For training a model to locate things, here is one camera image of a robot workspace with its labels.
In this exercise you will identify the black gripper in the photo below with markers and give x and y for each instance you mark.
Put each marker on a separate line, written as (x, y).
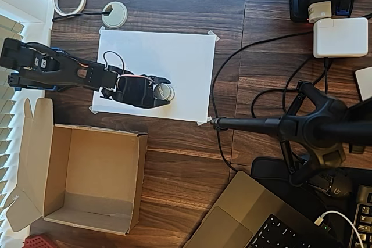
(147, 96)

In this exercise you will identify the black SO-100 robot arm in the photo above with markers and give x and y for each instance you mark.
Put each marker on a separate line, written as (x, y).
(58, 71)

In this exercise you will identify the open brown cardboard box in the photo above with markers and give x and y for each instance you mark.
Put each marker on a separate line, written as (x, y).
(96, 172)

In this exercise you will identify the white paper sheet with circles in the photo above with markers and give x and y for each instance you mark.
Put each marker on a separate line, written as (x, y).
(180, 56)

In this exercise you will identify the masking tape corner piece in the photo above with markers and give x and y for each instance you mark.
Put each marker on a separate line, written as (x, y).
(102, 29)
(213, 35)
(203, 121)
(93, 110)

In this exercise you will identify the black mouse pad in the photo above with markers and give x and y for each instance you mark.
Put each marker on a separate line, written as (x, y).
(267, 166)

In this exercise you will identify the grey laptop computer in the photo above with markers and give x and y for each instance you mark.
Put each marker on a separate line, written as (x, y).
(232, 224)

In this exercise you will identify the vertical window blinds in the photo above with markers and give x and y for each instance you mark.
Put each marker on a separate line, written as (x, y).
(8, 114)

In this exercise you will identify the black tripod stand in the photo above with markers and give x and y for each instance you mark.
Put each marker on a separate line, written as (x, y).
(314, 126)

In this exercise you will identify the small white plug adapter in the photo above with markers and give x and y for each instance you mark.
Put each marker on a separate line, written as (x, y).
(319, 11)

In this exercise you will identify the large white power adapter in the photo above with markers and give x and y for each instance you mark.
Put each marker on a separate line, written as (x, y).
(340, 37)

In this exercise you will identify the black Logitech computer mouse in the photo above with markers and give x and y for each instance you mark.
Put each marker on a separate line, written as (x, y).
(338, 188)

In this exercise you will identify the silver flat device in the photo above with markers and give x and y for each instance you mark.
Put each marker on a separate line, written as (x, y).
(364, 84)

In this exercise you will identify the black keyboard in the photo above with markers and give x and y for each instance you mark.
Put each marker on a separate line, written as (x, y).
(364, 216)

